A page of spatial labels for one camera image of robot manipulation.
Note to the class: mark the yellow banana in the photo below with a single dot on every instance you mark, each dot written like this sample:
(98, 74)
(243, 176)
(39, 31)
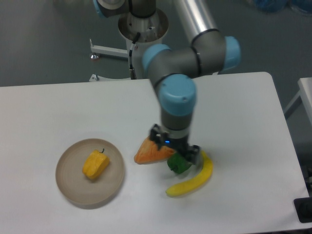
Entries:
(196, 182)

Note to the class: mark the green bell pepper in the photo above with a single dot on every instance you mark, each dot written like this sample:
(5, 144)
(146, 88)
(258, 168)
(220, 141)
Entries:
(178, 164)

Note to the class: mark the black device at table edge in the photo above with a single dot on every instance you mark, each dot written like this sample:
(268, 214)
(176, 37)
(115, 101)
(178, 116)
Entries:
(303, 207)

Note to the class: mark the blue bag in background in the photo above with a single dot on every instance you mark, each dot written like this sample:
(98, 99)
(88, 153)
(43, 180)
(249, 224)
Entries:
(302, 7)

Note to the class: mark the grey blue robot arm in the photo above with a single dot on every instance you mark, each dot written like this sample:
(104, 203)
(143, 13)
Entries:
(171, 72)

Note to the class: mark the white side table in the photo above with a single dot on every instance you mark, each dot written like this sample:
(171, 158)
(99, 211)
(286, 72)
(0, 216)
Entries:
(303, 96)

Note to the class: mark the orange bread wedge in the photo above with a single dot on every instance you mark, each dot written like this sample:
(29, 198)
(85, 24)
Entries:
(150, 153)

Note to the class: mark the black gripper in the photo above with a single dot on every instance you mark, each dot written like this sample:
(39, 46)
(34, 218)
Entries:
(177, 140)

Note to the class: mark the yellow bell pepper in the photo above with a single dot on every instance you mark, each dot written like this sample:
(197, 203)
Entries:
(95, 164)

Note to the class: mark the beige round plate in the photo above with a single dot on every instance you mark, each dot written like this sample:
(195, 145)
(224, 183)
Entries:
(76, 187)

